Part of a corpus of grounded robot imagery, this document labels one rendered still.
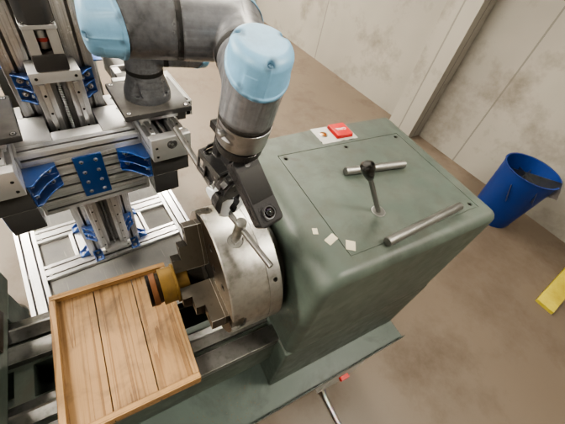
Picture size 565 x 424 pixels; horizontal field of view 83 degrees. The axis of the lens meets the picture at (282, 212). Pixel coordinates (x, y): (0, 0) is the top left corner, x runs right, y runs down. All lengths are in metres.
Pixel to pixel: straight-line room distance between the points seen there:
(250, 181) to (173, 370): 0.60
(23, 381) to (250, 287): 0.62
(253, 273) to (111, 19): 0.49
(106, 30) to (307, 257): 0.51
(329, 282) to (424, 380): 1.56
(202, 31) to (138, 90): 0.78
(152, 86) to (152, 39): 0.75
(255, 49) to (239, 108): 0.07
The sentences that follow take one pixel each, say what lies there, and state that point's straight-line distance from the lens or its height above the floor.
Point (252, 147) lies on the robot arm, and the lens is 0.44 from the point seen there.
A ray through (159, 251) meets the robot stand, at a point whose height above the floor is 0.21.
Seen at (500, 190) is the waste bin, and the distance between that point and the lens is 3.11.
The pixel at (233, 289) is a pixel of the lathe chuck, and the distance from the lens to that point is 0.68.
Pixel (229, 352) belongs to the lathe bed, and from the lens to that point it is 0.97.
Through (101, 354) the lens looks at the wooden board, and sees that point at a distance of 0.99.
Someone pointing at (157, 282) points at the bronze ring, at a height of 1.11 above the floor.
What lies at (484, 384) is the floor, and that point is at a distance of 2.38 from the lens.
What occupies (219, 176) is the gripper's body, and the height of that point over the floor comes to 1.44.
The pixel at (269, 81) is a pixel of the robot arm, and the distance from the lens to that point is 0.37.
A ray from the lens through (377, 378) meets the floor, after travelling 2.04.
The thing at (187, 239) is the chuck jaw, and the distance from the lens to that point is 0.75.
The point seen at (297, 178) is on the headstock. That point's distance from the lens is 0.82.
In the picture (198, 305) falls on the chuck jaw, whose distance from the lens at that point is 0.76.
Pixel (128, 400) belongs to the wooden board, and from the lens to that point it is 0.94.
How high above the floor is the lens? 1.79
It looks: 47 degrees down
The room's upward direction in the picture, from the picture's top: 15 degrees clockwise
